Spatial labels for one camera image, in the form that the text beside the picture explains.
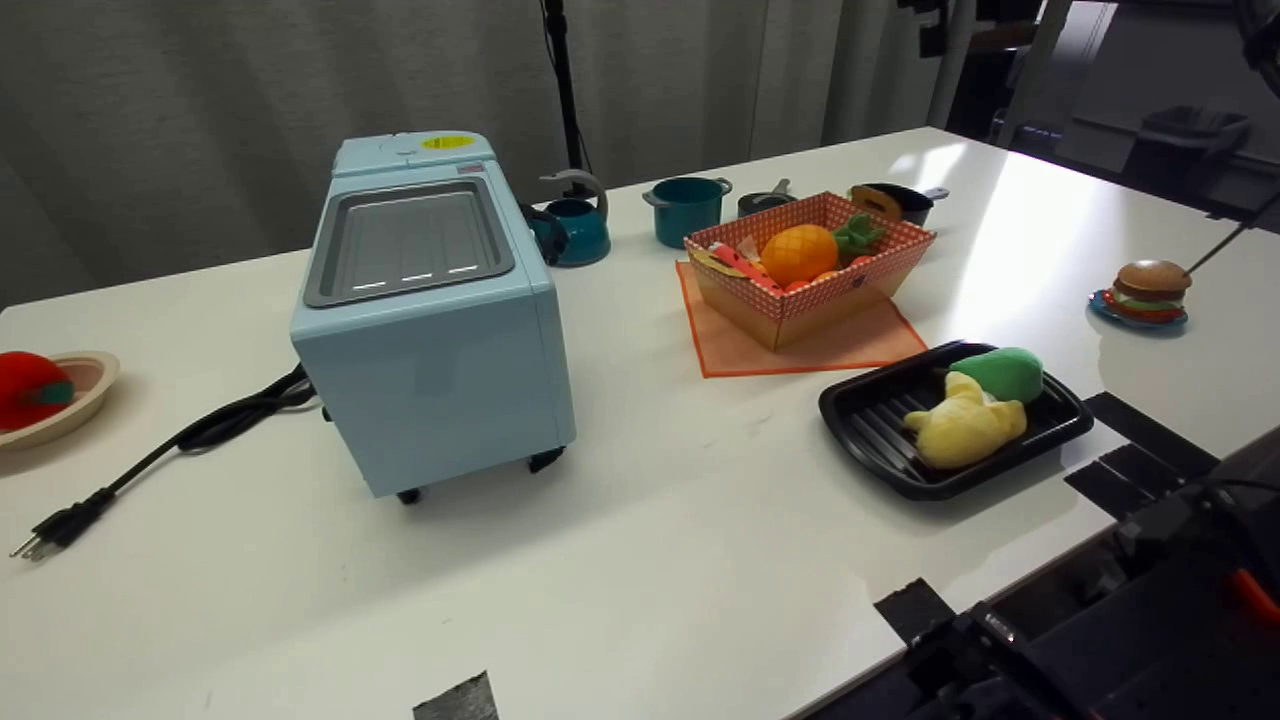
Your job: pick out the orange pineapple plush toy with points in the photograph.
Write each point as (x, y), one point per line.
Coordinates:
(802, 252)

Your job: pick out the watermelon slice toy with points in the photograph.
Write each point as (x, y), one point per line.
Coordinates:
(729, 258)

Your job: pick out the teal toy kettle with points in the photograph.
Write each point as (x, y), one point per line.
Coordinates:
(581, 232)

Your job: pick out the teal toy pot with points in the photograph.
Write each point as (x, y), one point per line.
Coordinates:
(684, 211)

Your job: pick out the black ridged tray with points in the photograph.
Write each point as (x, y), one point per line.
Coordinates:
(874, 443)

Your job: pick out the black toy saucepan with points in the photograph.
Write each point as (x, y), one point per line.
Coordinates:
(913, 201)

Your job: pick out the yellow plush banana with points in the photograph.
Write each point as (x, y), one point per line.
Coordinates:
(966, 426)

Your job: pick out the green plush vegetable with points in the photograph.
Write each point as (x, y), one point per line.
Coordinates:
(1004, 373)

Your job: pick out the toy burger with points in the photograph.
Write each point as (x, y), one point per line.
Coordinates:
(1149, 282)

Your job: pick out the red plush tomato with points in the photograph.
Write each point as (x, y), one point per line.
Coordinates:
(26, 386)

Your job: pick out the orange plastic basket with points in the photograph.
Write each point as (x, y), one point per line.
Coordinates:
(802, 312)

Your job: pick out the light blue toaster oven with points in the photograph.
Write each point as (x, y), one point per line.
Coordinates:
(443, 380)

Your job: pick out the black tripod stand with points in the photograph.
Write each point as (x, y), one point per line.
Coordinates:
(562, 64)

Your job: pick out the black tape piece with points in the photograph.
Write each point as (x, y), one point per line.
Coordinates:
(456, 698)
(913, 609)

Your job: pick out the small blue plate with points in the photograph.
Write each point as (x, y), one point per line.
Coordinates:
(1103, 312)

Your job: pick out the black tape strip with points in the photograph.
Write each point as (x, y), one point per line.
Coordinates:
(1116, 483)
(1149, 434)

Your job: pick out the grey curtain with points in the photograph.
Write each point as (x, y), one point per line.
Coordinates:
(200, 134)

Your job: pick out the shallow wooden bowl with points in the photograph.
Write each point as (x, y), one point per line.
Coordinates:
(98, 386)

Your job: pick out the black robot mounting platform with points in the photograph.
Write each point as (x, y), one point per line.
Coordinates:
(1172, 632)

